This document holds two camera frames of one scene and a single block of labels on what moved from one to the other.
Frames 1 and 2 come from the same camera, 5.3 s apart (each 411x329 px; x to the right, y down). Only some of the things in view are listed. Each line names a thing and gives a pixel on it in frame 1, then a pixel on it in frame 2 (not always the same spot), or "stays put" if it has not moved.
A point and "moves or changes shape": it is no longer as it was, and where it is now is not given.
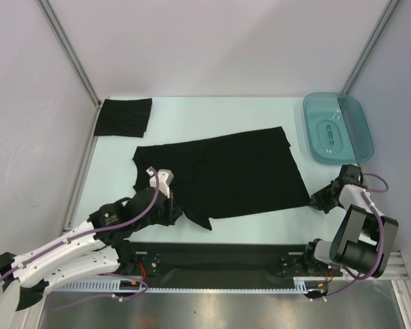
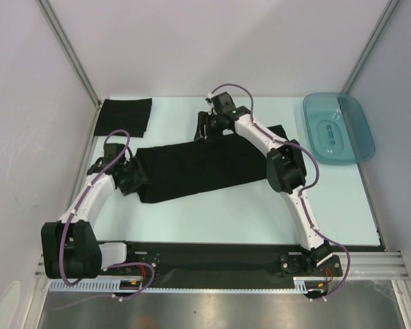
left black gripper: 172,212 → 139,177
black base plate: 224,265 stays put
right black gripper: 324,199 → 205,124
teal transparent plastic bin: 337,127 stays put
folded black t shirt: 125,117 stays put
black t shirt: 228,175 moves or changes shape
